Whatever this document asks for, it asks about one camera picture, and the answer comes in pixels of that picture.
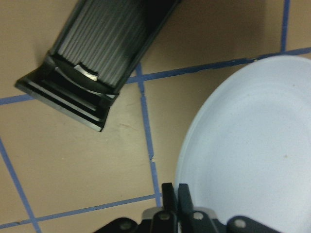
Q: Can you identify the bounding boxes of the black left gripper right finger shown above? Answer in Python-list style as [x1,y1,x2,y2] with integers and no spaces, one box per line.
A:
[178,183,194,218]

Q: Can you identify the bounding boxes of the black dish rack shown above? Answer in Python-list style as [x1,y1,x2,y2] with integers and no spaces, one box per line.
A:
[15,0,178,132]

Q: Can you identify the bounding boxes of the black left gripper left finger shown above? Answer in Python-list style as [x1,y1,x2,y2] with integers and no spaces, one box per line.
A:
[161,183,177,218]

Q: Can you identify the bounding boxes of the blue plate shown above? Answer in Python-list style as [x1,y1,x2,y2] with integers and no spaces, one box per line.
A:
[175,56,311,233]

